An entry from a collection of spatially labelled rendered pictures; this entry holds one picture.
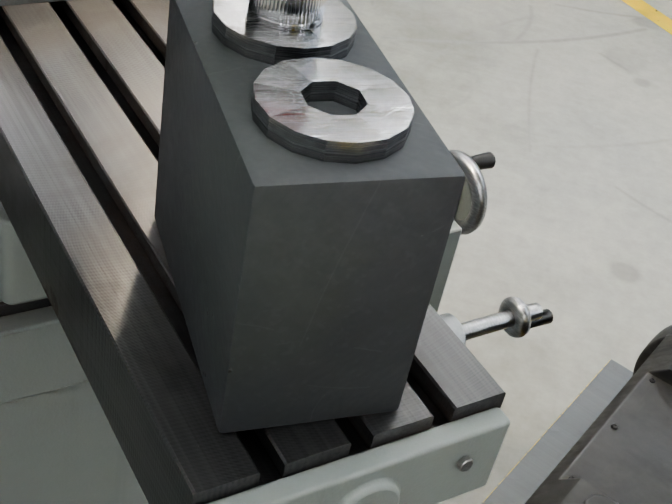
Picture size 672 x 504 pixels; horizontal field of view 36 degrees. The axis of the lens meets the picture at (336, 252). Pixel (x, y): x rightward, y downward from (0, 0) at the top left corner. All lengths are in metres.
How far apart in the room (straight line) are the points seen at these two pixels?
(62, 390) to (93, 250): 0.38
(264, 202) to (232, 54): 0.13
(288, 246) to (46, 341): 0.54
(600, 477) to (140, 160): 0.64
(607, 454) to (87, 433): 0.58
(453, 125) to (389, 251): 2.36
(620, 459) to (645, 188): 1.74
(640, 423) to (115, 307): 0.75
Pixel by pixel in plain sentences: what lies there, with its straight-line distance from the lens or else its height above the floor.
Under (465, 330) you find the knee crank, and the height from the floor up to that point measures 0.55.
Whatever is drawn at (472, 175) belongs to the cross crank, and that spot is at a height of 0.71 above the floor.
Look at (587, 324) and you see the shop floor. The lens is 2.38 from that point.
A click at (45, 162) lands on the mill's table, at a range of 0.86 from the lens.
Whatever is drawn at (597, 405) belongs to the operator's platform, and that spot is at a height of 0.40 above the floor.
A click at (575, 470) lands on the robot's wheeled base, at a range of 1.22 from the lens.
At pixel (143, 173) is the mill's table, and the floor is 0.96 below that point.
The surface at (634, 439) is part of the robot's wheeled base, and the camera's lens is 1.28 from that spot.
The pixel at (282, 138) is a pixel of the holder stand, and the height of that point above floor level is 1.15.
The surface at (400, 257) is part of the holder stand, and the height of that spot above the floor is 1.09.
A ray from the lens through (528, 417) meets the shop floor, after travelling 2.11.
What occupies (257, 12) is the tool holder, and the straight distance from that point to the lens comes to 0.65.
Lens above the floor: 1.45
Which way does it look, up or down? 38 degrees down
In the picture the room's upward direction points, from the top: 12 degrees clockwise
